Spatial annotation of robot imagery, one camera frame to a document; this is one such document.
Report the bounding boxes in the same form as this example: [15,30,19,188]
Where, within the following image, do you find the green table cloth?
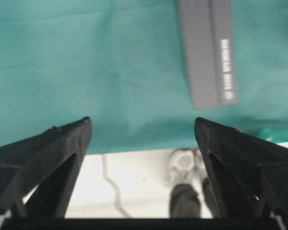
[0,0,288,154]

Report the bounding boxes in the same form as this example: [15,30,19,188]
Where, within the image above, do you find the grey floor cable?
[101,153,132,219]

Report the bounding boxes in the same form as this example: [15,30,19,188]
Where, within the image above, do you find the grey sneaker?
[168,148,206,186]

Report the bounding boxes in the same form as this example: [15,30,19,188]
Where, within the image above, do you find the dark trouser leg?
[169,177,220,219]

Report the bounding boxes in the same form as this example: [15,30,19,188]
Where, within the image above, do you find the black camera box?
[177,0,238,109]

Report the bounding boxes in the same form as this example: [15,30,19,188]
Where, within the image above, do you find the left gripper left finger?
[0,117,93,218]

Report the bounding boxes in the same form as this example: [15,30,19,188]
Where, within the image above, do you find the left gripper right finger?
[194,117,288,219]

